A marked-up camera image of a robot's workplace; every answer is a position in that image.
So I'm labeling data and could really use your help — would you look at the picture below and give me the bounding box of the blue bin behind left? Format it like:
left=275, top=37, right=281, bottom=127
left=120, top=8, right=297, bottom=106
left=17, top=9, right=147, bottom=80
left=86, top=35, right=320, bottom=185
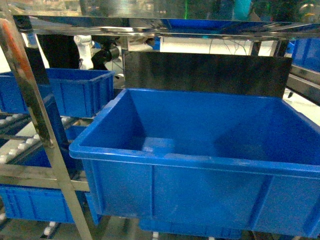
left=0, top=68, right=115, bottom=118

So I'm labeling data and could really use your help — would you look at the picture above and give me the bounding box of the black back panel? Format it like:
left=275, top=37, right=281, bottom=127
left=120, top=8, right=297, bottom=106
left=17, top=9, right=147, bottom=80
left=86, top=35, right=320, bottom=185
left=124, top=51, right=292, bottom=98

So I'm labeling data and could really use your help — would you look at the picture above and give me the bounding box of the big open blue bin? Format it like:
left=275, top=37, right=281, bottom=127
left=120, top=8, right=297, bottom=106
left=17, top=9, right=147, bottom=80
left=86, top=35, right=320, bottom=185
left=69, top=88, right=320, bottom=238

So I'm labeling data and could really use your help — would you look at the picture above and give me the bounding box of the perforated steel rack upright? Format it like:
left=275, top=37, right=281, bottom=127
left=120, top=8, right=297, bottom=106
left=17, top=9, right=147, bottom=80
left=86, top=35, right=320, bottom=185
left=0, top=0, right=94, bottom=240

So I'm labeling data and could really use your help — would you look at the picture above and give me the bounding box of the upper steel shelf rail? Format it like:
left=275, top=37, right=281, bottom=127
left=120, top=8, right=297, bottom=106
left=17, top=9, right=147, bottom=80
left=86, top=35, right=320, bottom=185
left=13, top=14, right=320, bottom=40

